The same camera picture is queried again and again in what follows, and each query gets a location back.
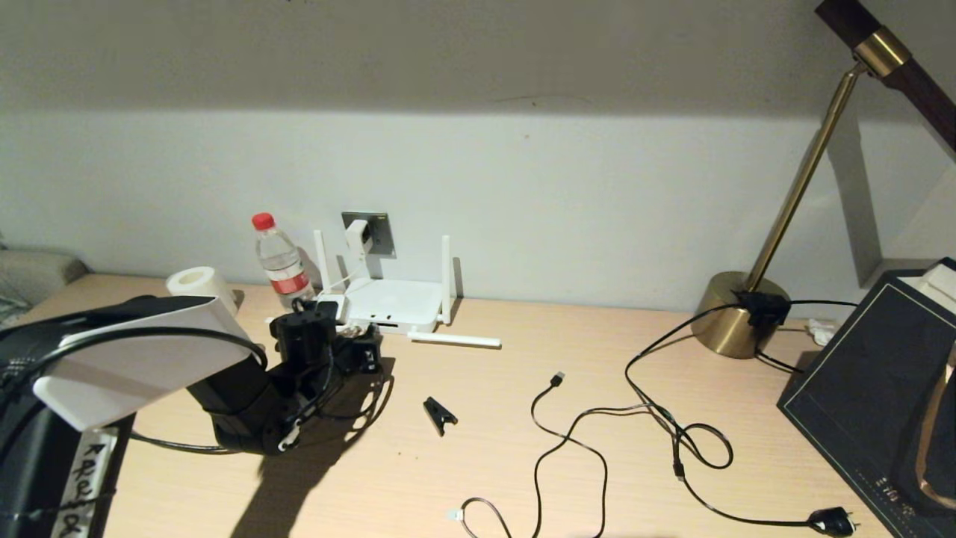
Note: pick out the white router with antennas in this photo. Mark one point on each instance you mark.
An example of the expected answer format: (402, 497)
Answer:
(396, 302)

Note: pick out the grey cushion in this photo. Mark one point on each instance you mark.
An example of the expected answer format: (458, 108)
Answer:
(37, 273)

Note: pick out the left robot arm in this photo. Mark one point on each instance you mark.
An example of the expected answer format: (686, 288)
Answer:
(149, 366)

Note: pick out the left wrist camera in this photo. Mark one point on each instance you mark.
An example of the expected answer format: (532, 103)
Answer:
(330, 306)

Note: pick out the patterned grey fabric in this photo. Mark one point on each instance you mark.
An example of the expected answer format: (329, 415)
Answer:
(9, 310)

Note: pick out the white box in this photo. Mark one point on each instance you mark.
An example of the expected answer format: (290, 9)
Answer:
(933, 288)

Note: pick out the white power adapter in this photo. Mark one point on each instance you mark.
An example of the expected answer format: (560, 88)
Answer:
(358, 235)

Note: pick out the brass desk lamp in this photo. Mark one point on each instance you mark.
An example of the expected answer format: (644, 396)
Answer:
(721, 329)

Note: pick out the small black clip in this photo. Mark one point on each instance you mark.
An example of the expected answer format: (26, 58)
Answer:
(439, 412)

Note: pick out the grey wall power socket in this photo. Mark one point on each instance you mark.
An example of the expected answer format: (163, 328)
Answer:
(381, 232)

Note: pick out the white toilet paper roll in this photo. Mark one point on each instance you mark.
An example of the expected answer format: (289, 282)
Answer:
(198, 282)

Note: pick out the clear water bottle red cap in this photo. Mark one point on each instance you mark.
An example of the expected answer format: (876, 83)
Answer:
(282, 261)

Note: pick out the dark gift bag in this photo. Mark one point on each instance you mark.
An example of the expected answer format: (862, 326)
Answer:
(859, 373)

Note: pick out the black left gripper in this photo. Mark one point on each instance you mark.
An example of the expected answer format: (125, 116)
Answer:
(358, 357)

